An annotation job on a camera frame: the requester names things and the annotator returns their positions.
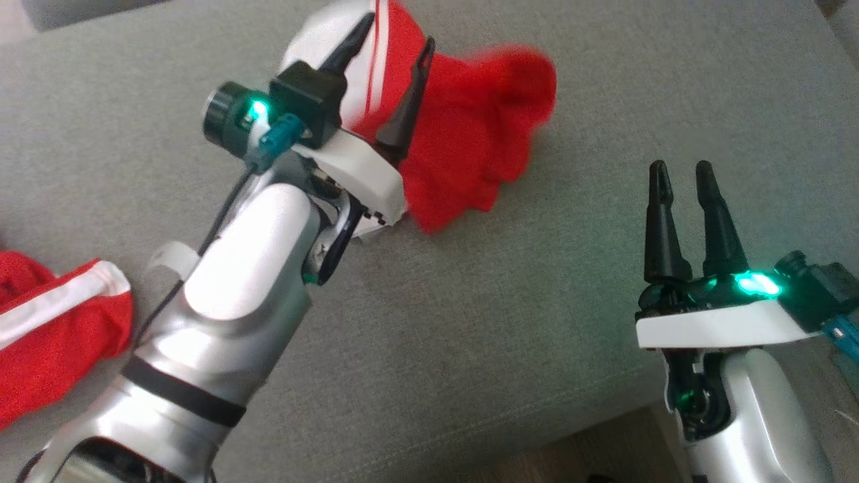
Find teal cable plug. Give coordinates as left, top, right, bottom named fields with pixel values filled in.
left=822, top=315, right=859, bottom=363
left=245, top=114, right=313, bottom=175

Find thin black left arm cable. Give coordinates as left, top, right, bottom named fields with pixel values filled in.
left=131, top=168, right=259, bottom=350

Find white cable strap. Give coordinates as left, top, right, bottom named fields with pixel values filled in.
left=144, top=240, right=200, bottom=277

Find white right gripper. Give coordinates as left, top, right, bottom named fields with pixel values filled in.
left=634, top=160, right=823, bottom=353

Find teal left cable plug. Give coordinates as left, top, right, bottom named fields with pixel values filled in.
left=245, top=114, right=313, bottom=175

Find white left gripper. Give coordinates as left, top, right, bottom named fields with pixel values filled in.
left=205, top=12, right=436, bottom=239

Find grey sofa seat cushion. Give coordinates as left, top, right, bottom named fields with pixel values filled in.
left=0, top=0, right=859, bottom=483

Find teal right cable plug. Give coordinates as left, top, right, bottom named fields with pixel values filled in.
left=822, top=315, right=859, bottom=363

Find red basketball jersey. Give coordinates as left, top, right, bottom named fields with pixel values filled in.
left=279, top=0, right=558, bottom=234

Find red shorts with white stripe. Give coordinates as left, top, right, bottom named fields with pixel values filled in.
left=0, top=252, right=133, bottom=430

